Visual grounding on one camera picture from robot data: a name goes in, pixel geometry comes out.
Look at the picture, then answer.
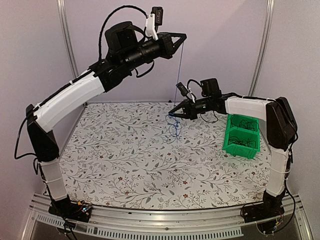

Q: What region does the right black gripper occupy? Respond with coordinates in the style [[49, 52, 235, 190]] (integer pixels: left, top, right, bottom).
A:
[[169, 97, 212, 121]]

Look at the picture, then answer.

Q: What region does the blue cable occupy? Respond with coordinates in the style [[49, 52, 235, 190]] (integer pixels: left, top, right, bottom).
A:
[[164, 41, 186, 141]]

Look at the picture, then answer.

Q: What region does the brown cable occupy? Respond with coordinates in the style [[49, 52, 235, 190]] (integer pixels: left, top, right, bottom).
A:
[[237, 137, 258, 148]]

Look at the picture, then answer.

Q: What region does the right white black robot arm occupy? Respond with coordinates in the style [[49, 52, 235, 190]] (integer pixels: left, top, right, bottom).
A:
[[169, 78, 298, 218]]

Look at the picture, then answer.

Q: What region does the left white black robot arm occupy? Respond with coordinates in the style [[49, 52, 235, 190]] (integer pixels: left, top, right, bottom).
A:
[[21, 6, 187, 217]]

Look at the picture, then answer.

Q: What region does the green three-compartment bin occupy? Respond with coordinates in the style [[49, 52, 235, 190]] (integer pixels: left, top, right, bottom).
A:
[[222, 114, 260, 159]]

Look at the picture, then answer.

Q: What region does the floral table mat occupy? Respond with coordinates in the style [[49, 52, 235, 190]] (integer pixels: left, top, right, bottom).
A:
[[59, 102, 271, 210]]

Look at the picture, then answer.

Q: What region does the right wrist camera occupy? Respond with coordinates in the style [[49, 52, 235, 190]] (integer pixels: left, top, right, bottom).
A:
[[176, 82, 196, 103]]

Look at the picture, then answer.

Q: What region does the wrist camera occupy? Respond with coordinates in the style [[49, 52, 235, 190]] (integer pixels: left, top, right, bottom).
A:
[[144, 6, 164, 41], [176, 82, 196, 103]]

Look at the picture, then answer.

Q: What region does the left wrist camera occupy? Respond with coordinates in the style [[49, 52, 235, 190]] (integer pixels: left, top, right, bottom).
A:
[[144, 6, 164, 41]]

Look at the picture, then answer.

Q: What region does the right aluminium corner post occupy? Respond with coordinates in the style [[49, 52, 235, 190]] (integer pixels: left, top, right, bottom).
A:
[[248, 0, 275, 97]]

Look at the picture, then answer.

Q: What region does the aluminium corner post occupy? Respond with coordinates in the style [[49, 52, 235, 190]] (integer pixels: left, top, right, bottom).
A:
[[248, 0, 275, 97], [56, 0, 79, 78]]

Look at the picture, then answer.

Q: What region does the left aluminium corner post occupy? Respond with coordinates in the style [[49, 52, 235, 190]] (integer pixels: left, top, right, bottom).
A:
[[56, 0, 79, 78]]

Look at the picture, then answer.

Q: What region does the aluminium front rail frame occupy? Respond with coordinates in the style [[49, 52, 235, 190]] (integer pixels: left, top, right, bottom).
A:
[[21, 193, 314, 240]]

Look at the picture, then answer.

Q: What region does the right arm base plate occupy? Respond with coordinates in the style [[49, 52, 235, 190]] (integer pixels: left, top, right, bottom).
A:
[[240, 195, 297, 236]]

